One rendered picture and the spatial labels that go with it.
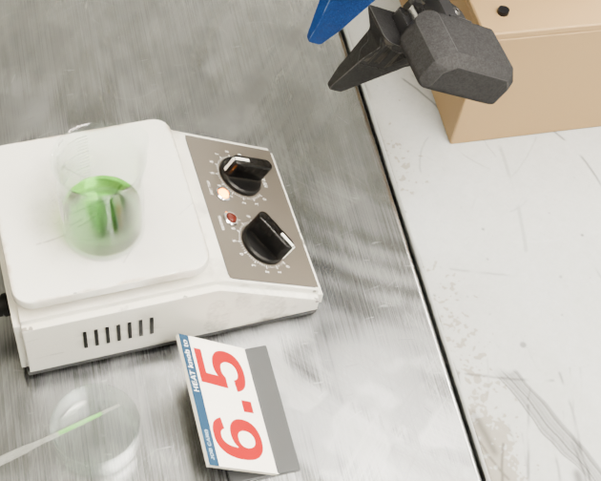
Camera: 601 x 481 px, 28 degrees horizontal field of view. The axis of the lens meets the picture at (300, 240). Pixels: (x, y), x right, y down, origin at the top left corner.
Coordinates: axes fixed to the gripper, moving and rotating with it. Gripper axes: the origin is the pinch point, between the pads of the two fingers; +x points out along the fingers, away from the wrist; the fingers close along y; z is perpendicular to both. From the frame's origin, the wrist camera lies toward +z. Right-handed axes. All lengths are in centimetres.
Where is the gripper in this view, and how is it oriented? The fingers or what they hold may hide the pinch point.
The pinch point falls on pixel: (356, 26)
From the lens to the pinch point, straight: 72.5
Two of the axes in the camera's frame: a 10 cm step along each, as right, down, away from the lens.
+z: -7.7, -1.0, -6.4
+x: -5.6, 5.8, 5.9
